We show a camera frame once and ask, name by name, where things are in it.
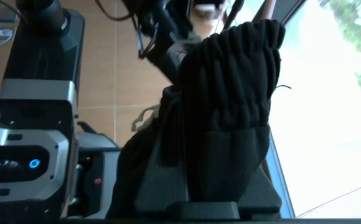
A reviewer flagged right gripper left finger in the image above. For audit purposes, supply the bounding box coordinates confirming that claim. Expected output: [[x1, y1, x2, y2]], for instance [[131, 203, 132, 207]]
[[134, 145, 190, 217]]

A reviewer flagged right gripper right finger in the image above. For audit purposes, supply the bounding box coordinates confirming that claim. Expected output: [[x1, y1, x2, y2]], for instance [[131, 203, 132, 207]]
[[238, 167, 283, 217]]

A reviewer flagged black garment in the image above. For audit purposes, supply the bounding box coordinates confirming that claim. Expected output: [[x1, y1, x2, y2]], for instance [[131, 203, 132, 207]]
[[105, 18, 293, 219]]

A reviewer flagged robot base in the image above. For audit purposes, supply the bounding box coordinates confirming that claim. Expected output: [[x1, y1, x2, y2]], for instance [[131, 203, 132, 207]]
[[0, 0, 122, 220]]

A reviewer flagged black cable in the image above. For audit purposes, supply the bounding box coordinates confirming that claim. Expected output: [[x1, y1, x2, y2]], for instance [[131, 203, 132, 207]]
[[94, 0, 135, 22]]

